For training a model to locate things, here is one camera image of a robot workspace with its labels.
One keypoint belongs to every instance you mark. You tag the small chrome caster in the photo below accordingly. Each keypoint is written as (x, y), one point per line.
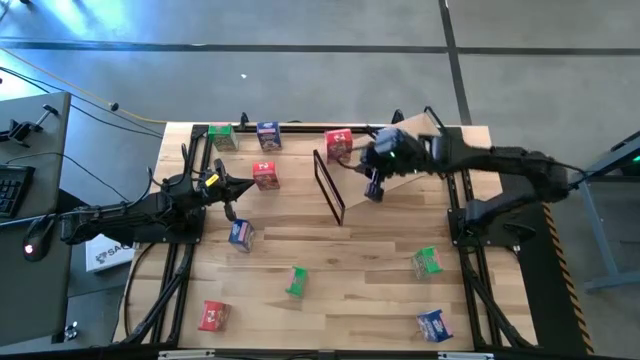
(70, 331)

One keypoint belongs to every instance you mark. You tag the black computer mouse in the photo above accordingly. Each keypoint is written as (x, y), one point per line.
(42, 232)

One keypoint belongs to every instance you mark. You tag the tilted wooden shelf tray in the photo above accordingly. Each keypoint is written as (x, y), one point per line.
(355, 192)

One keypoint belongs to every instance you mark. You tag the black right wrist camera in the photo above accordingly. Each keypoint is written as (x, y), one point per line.
(395, 144)

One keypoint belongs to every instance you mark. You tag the green cereal box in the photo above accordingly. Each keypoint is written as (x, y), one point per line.
(426, 262)
(223, 139)
(297, 281)

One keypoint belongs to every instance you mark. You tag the white printed cardboard box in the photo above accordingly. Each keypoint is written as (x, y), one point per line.
(107, 255)

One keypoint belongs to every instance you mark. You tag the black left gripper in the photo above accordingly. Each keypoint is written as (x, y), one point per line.
(212, 192)

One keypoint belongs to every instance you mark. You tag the black table clamp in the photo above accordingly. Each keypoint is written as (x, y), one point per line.
(397, 117)
(243, 121)

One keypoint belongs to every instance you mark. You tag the black desk clamp mount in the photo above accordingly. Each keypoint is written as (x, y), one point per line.
(22, 131)

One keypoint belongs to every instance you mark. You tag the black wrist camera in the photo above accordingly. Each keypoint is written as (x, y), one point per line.
(395, 144)
(212, 182)

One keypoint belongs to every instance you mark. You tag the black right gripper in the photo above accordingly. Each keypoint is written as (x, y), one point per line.
(375, 187)

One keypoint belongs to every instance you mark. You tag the blue grey metal stand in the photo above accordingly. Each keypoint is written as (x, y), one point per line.
(615, 282)

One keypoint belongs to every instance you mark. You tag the black keyboard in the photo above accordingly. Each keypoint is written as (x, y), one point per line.
(12, 190)

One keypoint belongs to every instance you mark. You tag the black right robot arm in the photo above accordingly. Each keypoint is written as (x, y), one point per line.
(525, 165)

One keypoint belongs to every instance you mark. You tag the dark grey desk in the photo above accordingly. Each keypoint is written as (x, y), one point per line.
(35, 300)
(45, 180)

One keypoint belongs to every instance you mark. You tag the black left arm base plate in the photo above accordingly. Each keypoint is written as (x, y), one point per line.
(197, 234)

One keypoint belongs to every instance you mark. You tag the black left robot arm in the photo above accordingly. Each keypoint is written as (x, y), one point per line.
(125, 220)

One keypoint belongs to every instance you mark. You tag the blue cereal box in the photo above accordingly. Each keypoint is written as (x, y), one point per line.
(434, 325)
(269, 136)
(242, 236)

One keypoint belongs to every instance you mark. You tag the silver aluminium bracket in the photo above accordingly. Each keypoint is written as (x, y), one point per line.
(465, 356)
(185, 355)

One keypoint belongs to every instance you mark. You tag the red cereal box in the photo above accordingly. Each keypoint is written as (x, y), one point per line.
(338, 145)
(265, 176)
(214, 316)

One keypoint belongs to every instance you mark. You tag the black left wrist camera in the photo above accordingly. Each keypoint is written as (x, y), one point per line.
(212, 182)

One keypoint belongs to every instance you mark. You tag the black hazard striped floor mat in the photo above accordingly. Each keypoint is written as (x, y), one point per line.
(545, 300)

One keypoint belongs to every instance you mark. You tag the black aluminium table frame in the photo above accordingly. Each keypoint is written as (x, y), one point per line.
(199, 131)

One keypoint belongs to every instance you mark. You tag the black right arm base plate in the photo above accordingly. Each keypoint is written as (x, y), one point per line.
(495, 241)

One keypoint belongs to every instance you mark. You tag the black desk leg bar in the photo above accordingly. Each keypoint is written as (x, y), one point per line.
(70, 200)

